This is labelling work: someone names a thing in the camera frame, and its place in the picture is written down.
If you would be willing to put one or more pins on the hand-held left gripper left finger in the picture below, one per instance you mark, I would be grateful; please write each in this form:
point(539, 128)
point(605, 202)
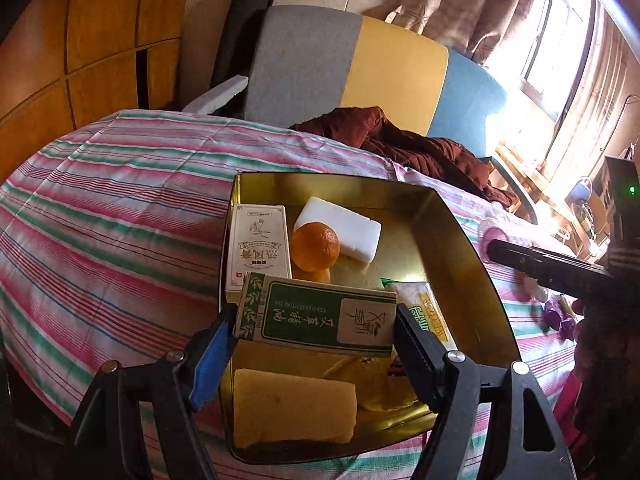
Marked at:
point(215, 355)

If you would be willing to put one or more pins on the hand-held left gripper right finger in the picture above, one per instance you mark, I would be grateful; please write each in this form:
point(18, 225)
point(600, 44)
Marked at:
point(417, 360)

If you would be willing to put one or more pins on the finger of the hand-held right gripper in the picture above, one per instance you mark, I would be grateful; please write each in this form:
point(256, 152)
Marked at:
point(550, 267)

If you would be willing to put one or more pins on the purple snack packet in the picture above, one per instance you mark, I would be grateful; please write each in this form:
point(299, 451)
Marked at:
point(556, 315)

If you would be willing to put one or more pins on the yellow mesh bag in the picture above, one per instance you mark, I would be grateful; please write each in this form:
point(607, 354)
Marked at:
point(370, 385)

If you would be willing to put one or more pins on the large yellow sponge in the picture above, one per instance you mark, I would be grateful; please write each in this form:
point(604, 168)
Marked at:
point(295, 405)

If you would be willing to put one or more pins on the green and white box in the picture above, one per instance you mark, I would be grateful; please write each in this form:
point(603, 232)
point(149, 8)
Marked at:
point(310, 315)

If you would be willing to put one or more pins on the white carton box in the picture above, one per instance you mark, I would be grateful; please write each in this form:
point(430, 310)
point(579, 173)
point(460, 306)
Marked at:
point(255, 250)

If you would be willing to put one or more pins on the gold tin box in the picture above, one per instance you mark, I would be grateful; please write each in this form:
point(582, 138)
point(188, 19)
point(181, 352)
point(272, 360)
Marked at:
point(425, 240)

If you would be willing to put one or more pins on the white block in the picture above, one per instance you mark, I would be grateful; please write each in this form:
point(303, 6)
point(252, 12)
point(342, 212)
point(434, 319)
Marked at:
point(350, 232)

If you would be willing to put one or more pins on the orange fruit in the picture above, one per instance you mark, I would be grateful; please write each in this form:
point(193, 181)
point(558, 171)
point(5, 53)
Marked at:
point(315, 245)

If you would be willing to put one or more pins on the person's right hand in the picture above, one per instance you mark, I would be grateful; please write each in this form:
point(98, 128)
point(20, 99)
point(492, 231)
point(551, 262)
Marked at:
point(580, 307)

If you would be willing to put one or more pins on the blue container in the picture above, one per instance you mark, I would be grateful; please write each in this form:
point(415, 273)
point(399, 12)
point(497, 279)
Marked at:
point(580, 192)

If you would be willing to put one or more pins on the pink round container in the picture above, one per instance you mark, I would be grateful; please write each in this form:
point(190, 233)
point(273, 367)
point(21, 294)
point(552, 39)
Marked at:
point(492, 235)

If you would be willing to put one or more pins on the wooden desk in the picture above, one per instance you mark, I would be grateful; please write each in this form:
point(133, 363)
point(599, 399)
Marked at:
point(530, 180)

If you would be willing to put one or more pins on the beige curtain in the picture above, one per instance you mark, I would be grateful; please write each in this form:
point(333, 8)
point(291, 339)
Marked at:
point(595, 100)
point(465, 0)

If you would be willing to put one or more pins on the red blanket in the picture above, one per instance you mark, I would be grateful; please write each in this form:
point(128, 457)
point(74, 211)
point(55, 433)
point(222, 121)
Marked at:
point(567, 410)

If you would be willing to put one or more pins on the striped bedsheet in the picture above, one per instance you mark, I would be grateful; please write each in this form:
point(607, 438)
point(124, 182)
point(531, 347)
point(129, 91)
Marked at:
point(125, 210)

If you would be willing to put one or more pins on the maroon jacket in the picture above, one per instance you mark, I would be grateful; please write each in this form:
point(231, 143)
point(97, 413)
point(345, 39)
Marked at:
point(425, 150)

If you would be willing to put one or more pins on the window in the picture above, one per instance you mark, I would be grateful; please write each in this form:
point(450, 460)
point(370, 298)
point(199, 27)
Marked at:
point(555, 45)

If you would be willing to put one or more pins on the grey yellow blue chair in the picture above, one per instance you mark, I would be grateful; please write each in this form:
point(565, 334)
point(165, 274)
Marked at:
point(390, 70)

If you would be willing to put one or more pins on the white foam piece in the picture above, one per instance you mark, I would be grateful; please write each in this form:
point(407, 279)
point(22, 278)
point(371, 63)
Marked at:
point(215, 95)

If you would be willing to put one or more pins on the black rolled mat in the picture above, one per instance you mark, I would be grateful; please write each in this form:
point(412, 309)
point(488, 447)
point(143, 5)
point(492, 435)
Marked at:
point(240, 35)

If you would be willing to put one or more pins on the wooden wardrobe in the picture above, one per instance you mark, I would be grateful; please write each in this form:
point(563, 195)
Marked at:
point(100, 35)

